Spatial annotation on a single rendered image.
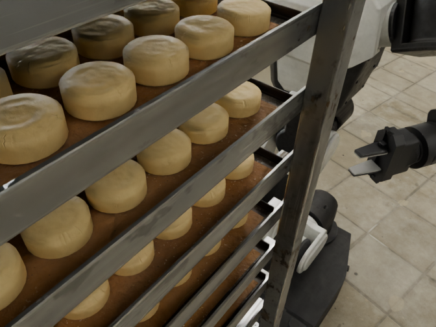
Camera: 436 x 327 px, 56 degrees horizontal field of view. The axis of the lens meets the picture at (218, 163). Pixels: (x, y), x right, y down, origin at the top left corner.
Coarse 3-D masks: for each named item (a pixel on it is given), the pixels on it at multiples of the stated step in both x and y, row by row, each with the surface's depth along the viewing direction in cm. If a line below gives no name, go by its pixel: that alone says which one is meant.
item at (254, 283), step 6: (252, 282) 70; (246, 288) 69; (252, 288) 69; (246, 294) 68; (240, 300) 67; (234, 306) 66; (228, 312) 66; (222, 318) 65; (228, 318) 65; (216, 324) 64; (222, 324) 64
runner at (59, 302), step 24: (264, 120) 39; (288, 120) 44; (240, 144) 37; (216, 168) 35; (192, 192) 34; (144, 216) 30; (168, 216) 32; (120, 240) 28; (144, 240) 31; (96, 264) 27; (120, 264) 30; (72, 288) 26; (96, 288) 29; (24, 312) 24; (48, 312) 26
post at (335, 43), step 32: (352, 0) 36; (320, 32) 39; (352, 32) 39; (320, 64) 41; (320, 96) 43; (320, 128) 45; (320, 160) 50; (288, 192) 53; (288, 224) 57; (288, 256) 61; (288, 288) 69
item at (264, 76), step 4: (268, 68) 200; (260, 72) 197; (264, 72) 199; (268, 72) 201; (256, 76) 197; (260, 76) 199; (264, 76) 201; (268, 76) 203; (260, 80) 201; (264, 80) 203; (268, 80) 205
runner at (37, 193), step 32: (288, 32) 35; (224, 64) 29; (256, 64) 33; (160, 96) 25; (192, 96) 28; (128, 128) 24; (160, 128) 27; (64, 160) 21; (96, 160) 23; (0, 192) 19; (32, 192) 20; (64, 192) 22; (0, 224) 20
